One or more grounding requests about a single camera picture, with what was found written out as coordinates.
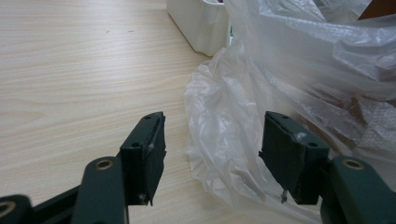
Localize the clear plastic bag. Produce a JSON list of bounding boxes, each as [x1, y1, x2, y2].
[[183, 0, 396, 224]]

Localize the brown drink carton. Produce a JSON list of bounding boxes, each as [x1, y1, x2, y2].
[[358, 0, 396, 21]]

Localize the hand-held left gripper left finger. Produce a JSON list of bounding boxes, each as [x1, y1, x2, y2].
[[70, 111, 166, 224]]

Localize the white plastic bin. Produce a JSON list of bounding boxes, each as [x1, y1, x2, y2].
[[166, 0, 233, 58]]

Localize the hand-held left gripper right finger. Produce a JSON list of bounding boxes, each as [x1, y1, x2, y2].
[[259, 110, 396, 224]]

